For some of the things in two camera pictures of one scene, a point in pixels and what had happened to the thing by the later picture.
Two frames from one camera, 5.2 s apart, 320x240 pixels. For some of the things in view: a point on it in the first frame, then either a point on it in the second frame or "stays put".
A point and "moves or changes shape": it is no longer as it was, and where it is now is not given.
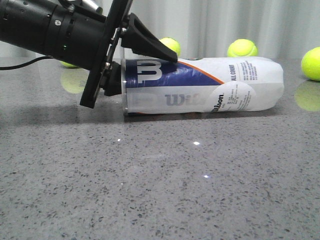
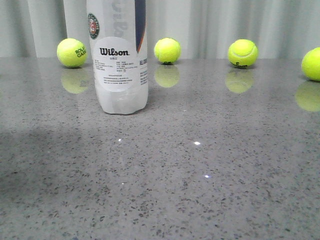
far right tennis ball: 310,63 stays put
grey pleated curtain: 288,29 stays put
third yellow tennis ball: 242,48 stays put
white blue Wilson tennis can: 150,86 moves or changes shape
